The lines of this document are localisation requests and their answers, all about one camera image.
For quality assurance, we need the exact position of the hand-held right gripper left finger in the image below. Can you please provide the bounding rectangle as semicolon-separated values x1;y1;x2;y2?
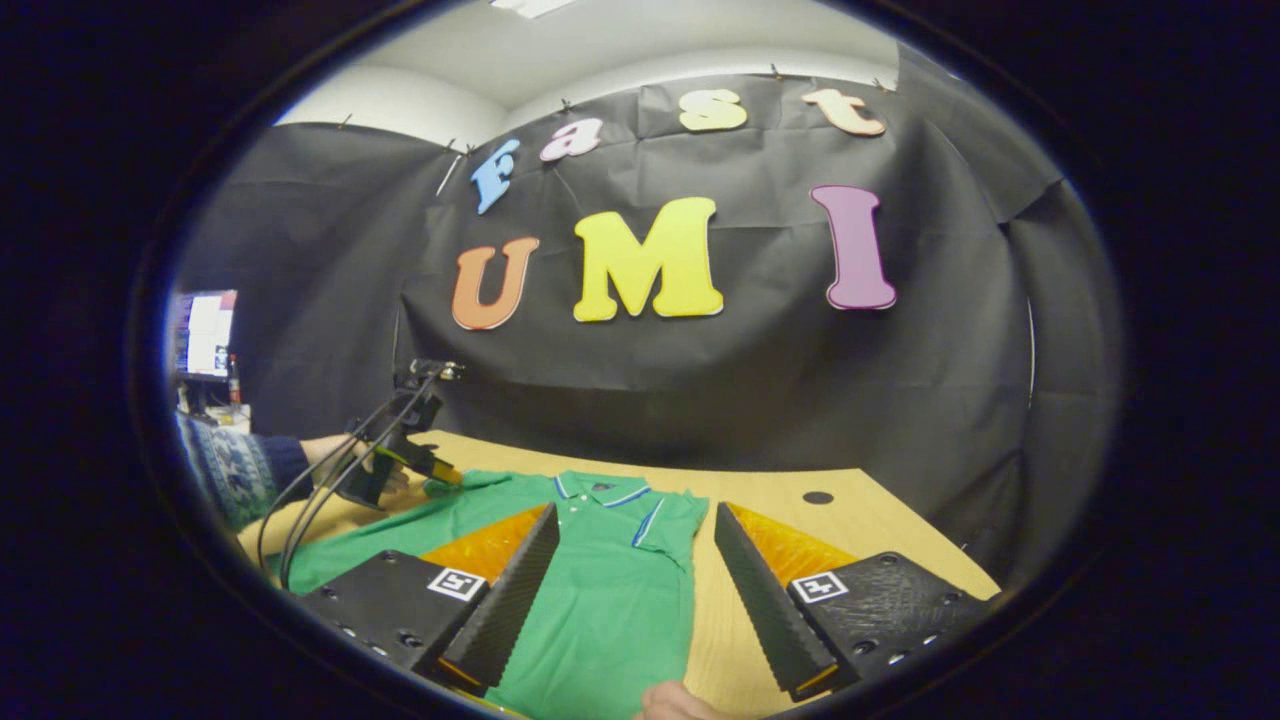
295;503;561;698

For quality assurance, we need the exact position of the green T-shirt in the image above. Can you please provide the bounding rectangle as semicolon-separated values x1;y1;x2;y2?
268;468;711;720

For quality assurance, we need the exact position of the black backdrop cloth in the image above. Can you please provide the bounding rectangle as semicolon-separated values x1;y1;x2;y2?
175;70;1121;591

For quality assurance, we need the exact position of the computer monitor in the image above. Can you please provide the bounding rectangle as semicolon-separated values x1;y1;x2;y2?
173;289;240;383

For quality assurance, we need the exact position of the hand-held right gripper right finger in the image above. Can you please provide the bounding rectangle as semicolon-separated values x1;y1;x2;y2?
714;502;1001;703

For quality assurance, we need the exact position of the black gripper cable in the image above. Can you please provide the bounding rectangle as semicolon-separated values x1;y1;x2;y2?
256;400;411;573
278;372;441;593

